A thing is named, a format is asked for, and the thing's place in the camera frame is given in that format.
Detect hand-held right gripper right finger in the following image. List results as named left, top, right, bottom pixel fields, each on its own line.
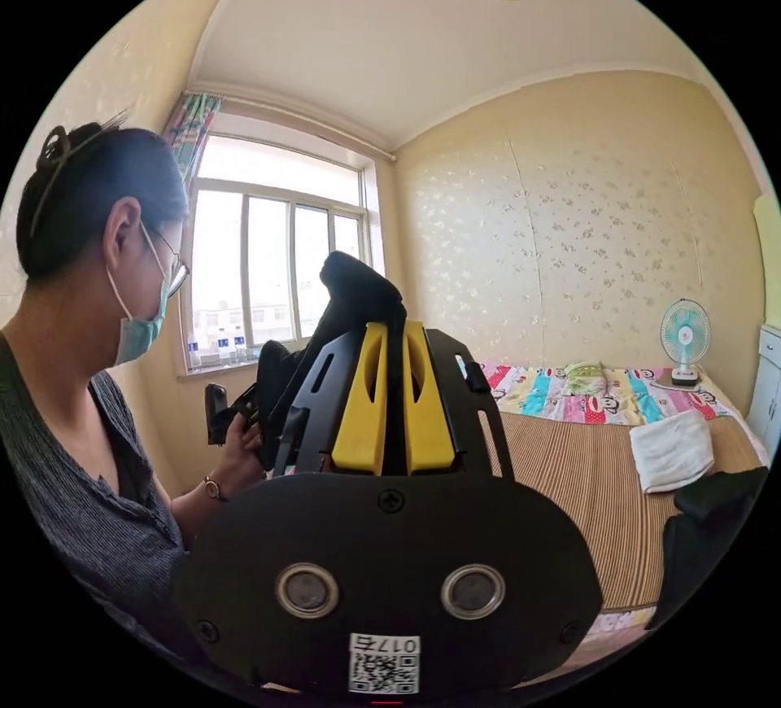
left=402, top=319, right=456, bottom=475

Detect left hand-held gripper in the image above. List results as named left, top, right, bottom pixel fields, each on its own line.
left=226, top=382, right=264, bottom=435

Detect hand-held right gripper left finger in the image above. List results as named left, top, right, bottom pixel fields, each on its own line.
left=331, top=321, right=390, bottom=475

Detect black long pants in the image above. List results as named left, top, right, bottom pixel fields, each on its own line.
left=255, top=250, right=408, bottom=472

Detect person's left forearm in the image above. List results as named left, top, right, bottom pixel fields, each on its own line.
left=169, top=474, right=230, bottom=553

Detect person's left hand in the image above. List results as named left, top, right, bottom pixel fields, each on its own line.
left=209, top=414, right=271, bottom=500

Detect window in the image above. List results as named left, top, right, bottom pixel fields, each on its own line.
left=177, top=131, right=389, bottom=379

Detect bed with woven mat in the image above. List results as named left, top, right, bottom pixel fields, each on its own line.
left=469, top=356, right=771, bottom=663

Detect green pillow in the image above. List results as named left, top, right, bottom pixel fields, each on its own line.
left=562, top=361, right=613, bottom=384

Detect person's body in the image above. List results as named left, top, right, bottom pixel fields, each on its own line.
left=0, top=109, right=212, bottom=670

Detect white folded towel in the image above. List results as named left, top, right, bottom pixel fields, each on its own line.
left=628, top=409, right=716, bottom=496

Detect small white table fan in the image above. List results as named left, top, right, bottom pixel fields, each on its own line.
left=658, top=297, right=713, bottom=387

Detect colourful patterned curtain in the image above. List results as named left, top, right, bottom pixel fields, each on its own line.
left=161, top=90, right=225, bottom=187

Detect pile of clothes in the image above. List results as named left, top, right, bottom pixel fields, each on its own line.
left=645, top=465, right=771, bottom=631

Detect white cupboard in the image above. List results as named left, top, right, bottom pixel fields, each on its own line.
left=745, top=323, right=781, bottom=450

